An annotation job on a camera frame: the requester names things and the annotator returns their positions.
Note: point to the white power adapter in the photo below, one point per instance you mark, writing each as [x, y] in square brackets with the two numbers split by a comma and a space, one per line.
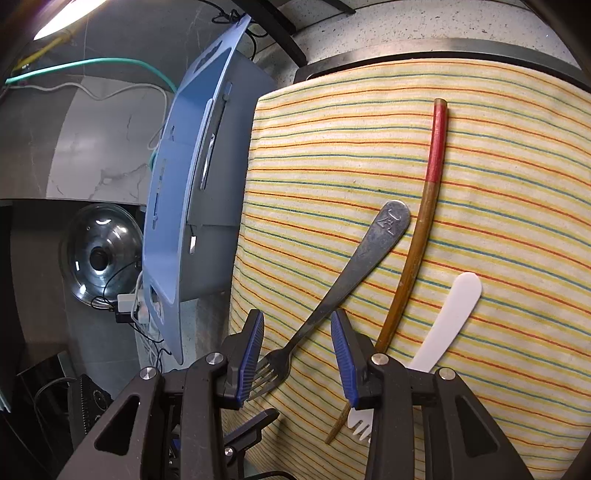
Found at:
[125, 304]

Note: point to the metal pot lid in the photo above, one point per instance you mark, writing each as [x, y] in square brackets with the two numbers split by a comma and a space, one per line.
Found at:
[115, 230]

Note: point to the striped cloth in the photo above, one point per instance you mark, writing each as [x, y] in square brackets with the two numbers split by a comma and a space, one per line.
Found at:
[508, 207]

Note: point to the metal fork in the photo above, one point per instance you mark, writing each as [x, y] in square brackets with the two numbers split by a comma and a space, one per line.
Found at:
[369, 249]

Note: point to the black tripod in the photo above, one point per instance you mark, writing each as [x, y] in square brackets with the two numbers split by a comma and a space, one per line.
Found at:
[288, 44]

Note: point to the red-tipped wooden chopstick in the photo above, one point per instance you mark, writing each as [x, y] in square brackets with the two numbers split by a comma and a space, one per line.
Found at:
[436, 138]

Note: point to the blue plastic utensil rack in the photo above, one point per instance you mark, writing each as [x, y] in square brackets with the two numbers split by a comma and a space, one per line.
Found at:
[171, 207]

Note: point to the black device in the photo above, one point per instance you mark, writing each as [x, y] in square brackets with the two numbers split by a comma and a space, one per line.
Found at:
[87, 406]

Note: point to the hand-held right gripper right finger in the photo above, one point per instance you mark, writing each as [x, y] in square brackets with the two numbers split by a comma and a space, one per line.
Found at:
[341, 355]

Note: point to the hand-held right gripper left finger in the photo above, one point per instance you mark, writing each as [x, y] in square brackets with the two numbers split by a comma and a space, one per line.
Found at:
[251, 350]

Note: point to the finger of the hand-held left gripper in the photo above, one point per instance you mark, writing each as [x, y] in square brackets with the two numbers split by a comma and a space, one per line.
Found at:
[258, 420]

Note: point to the white plastic fork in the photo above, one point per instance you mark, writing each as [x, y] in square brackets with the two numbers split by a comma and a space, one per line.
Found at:
[457, 300]

